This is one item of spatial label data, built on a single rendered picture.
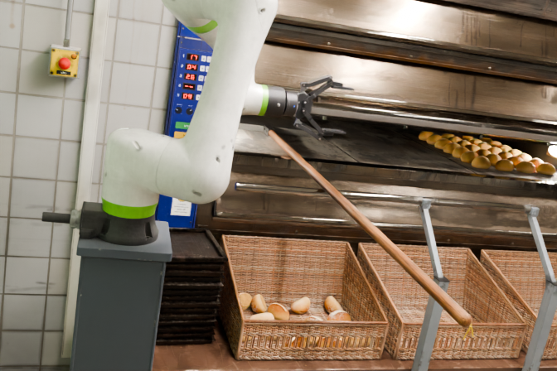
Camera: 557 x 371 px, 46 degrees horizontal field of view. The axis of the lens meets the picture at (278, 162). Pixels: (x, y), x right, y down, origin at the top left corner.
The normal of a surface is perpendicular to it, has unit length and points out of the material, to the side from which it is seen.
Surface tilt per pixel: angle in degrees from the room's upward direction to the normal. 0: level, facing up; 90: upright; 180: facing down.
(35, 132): 90
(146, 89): 90
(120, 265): 90
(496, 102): 70
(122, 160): 89
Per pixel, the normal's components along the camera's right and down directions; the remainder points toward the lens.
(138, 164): -0.30, 0.13
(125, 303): 0.21, 0.27
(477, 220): 0.32, -0.07
